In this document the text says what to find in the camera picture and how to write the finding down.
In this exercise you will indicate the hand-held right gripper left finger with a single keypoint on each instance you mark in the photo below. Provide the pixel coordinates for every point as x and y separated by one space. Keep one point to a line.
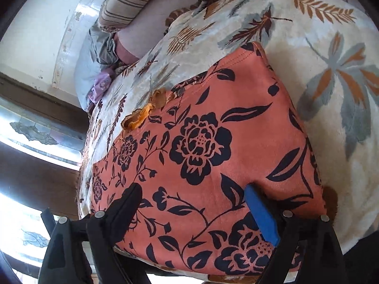
130 201

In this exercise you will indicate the grey blue crumpled cloth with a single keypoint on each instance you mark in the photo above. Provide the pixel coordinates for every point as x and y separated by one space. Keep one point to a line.
86 65

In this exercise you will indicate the orange floral top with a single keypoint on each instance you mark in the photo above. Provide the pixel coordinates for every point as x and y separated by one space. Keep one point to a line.
207 153

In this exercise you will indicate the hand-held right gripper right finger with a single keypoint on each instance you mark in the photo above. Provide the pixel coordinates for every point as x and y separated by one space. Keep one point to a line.
262 213

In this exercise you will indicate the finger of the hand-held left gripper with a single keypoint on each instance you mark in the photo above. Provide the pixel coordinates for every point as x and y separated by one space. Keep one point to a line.
47 217

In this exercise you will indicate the stained glass window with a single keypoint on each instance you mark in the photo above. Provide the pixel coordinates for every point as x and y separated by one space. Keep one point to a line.
35 130

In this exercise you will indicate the mauve bolster cushion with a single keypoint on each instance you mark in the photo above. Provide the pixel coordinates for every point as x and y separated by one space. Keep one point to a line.
148 26

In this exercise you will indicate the cream leaf-print blanket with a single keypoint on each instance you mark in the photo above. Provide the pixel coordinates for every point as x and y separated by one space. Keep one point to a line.
340 124

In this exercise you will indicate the lilac floral cloth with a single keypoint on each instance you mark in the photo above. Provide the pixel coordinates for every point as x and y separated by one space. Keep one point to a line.
99 87

